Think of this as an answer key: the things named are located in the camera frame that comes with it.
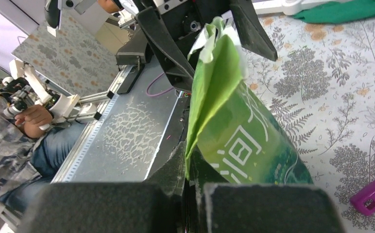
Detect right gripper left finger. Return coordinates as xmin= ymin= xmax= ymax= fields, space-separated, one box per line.
xmin=17 ymin=142 xmax=186 ymax=233

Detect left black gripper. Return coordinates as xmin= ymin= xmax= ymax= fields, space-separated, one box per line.
xmin=134 ymin=0 xmax=278 ymax=92

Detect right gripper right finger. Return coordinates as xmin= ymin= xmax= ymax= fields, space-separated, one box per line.
xmin=187 ymin=149 xmax=345 ymax=233

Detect green cat litter bag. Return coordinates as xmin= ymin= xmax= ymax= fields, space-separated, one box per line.
xmin=185 ymin=17 xmax=312 ymax=184

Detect operator hand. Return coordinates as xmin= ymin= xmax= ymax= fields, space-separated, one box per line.
xmin=15 ymin=105 xmax=53 ymax=139

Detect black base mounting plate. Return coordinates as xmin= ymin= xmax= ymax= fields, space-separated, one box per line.
xmin=145 ymin=97 xmax=190 ymax=179

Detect white clothes rack pole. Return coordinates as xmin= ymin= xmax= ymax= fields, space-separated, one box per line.
xmin=253 ymin=0 xmax=330 ymax=16

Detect dark green folded cloth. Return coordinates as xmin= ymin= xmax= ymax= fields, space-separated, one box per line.
xmin=292 ymin=0 xmax=375 ymax=25

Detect operator in patterned shirt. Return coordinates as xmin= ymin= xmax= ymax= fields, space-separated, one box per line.
xmin=0 ymin=96 xmax=85 ymax=213

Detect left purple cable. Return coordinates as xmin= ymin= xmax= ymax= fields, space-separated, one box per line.
xmin=146 ymin=72 xmax=175 ymax=98

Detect white slotted cable duct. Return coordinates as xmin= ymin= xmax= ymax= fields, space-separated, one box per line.
xmin=52 ymin=94 xmax=119 ymax=183

